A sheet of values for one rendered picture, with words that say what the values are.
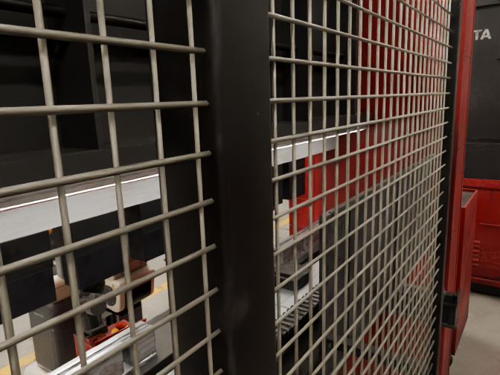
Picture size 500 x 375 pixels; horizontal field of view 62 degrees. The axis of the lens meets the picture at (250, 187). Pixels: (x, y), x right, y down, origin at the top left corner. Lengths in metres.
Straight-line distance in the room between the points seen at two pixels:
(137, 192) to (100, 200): 0.11
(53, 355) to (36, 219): 1.47
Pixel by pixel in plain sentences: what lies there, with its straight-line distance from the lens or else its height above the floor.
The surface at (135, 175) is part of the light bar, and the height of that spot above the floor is 1.46.
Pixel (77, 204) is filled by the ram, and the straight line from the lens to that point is 1.04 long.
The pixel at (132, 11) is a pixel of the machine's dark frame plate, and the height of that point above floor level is 1.81.
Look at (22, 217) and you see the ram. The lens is 0.98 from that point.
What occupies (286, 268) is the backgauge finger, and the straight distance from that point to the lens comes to 1.46.
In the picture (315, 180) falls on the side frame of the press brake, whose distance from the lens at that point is 2.28.
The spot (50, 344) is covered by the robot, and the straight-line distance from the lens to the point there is 2.37.
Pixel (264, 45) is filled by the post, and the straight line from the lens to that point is 0.25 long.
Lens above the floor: 1.60
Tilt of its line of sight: 12 degrees down
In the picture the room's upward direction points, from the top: 2 degrees counter-clockwise
